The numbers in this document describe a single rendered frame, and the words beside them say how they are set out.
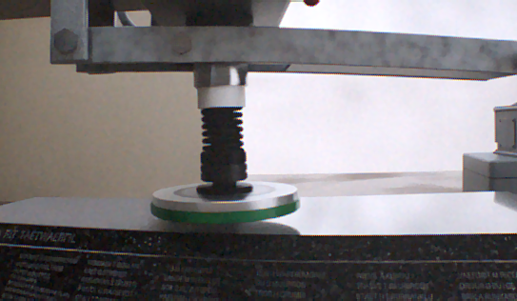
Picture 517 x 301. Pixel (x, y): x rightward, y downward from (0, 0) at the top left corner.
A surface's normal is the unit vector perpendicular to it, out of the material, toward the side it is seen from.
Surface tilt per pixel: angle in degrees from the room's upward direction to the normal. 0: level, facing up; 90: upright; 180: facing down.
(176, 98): 90
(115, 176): 90
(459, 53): 90
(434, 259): 45
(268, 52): 90
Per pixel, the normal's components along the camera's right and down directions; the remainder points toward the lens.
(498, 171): -0.18, 0.06
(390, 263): -0.18, -0.66
